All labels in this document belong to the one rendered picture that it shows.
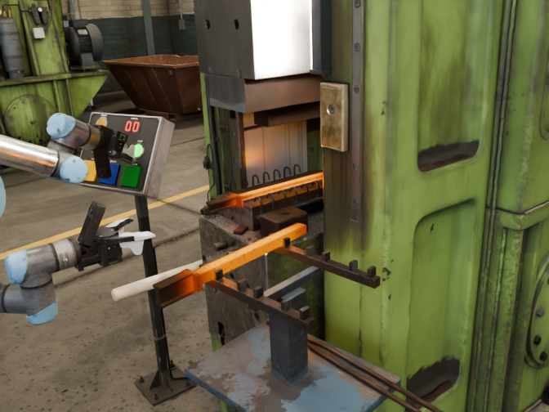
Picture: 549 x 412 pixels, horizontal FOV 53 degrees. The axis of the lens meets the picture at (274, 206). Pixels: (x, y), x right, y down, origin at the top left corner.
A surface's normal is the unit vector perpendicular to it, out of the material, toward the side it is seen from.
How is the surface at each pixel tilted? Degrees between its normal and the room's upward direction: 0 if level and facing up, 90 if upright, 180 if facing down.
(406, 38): 89
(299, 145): 90
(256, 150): 90
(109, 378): 0
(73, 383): 0
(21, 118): 89
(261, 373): 0
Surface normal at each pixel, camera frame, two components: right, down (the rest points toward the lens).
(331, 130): -0.80, 0.24
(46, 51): 0.62, 0.05
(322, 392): -0.04, -0.94
